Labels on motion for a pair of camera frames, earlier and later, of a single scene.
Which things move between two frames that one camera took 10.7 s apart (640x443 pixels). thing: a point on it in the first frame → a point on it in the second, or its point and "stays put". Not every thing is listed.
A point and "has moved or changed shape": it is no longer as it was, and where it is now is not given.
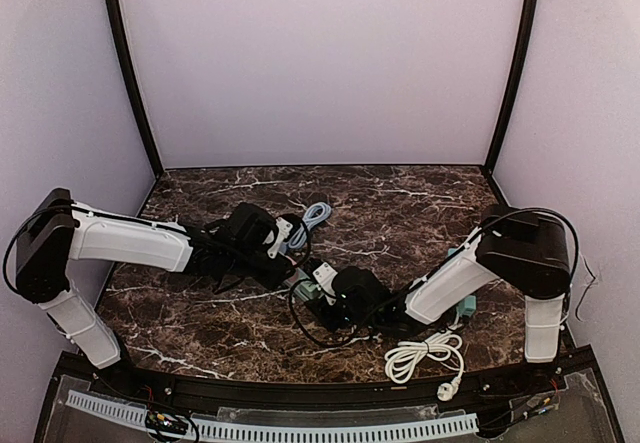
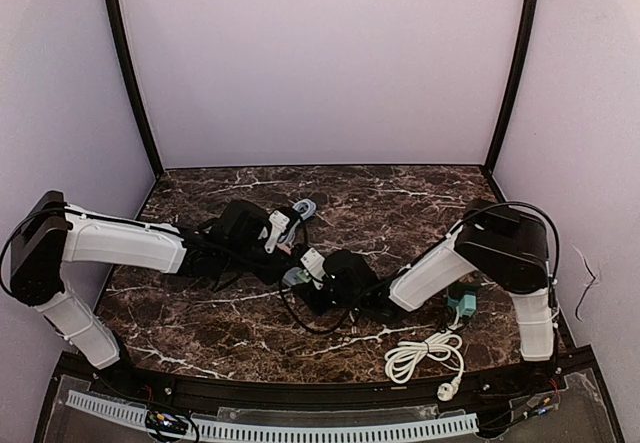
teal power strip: x=468 y=305 stays put
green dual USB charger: x=307 y=290 has moved or changed shape
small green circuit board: x=162 y=422 stays put
